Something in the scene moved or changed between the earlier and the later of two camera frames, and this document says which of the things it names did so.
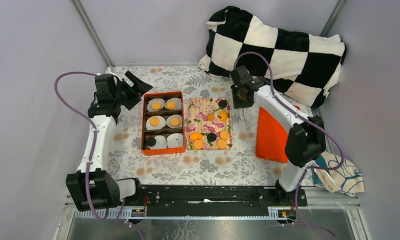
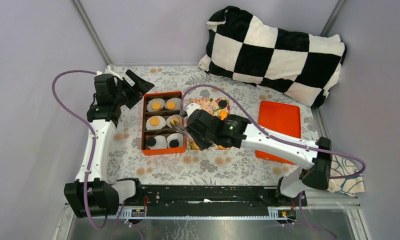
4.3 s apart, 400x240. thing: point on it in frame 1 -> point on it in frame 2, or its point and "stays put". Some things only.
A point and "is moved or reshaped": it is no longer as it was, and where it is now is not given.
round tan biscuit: x=174 y=122 stays put
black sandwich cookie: x=211 y=137 is moved or reshaped
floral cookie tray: x=209 y=126 stays put
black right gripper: x=237 y=104 -> x=205 y=144
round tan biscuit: x=156 y=105 stays put
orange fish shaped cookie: x=223 y=115 stays put
